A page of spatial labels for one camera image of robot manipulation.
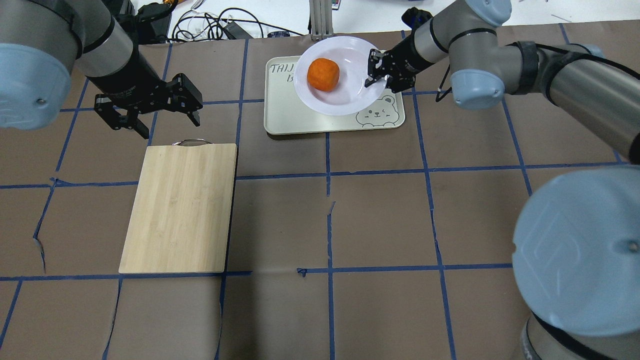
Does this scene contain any white round plate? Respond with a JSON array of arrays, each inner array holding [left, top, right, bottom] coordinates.
[[293, 36, 386, 116]]

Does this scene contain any bamboo cutting board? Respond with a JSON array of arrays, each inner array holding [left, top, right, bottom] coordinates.
[[118, 143, 238, 275]]

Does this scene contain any aluminium frame post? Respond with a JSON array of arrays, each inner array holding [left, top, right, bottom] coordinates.
[[309, 0, 335, 42]]

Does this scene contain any orange fruit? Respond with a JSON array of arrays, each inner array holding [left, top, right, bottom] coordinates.
[[306, 57, 340, 92]]

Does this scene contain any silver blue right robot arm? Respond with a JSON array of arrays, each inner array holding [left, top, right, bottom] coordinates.
[[365, 0, 640, 360]]

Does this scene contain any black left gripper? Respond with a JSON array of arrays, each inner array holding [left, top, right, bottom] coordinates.
[[88, 50, 203, 140]]

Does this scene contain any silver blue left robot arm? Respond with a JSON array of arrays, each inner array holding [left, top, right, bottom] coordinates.
[[0, 0, 203, 139]]

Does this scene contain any black flat power brick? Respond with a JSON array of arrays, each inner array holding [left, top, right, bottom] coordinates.
[[135, 2, 173, 45]]

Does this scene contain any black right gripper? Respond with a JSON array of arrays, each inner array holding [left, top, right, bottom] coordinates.
[[365, 36, 432, 94]]

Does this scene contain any cream bear tray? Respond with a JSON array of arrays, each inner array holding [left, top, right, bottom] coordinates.
[[263, 55, 406, 136]]

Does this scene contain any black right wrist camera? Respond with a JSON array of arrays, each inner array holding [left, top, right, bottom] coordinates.
[[401, 7, 434, 31]]

